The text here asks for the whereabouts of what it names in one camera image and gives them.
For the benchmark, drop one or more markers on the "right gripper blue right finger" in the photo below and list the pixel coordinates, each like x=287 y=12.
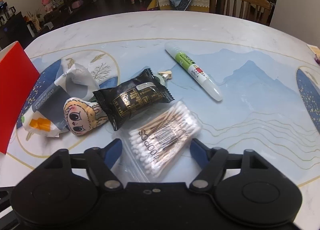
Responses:
x=200 y=153

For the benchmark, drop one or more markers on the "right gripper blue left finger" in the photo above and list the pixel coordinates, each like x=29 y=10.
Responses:
x=112 y=152

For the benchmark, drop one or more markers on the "cotton swab bag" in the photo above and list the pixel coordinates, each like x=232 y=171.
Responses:
x=155 y=140

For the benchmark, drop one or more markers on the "cartoon face plush pouch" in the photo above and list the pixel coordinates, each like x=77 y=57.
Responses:
x=83 y=116

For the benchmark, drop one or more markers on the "black snack packet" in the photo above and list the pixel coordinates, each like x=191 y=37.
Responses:
x=131 y=98

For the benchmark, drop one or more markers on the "green white glue pen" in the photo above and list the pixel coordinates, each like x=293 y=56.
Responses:
x=194 y=70

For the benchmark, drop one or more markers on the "blue white tissue pack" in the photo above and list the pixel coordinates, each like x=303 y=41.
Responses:
x=46 y=116

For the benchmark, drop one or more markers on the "green correction tape dispenser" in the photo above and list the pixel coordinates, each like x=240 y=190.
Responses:
x=163 y=76

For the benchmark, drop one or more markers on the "patterned table mat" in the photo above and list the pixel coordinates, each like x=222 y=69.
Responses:
x=270 y=103

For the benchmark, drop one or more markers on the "red cardboard box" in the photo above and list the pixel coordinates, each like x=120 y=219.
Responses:
x=18 y=76

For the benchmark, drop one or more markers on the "wooden chair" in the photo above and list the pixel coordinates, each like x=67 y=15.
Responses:
x=253 y=10

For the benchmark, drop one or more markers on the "pink plush toy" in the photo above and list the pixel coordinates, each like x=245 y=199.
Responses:
x=48 y=7

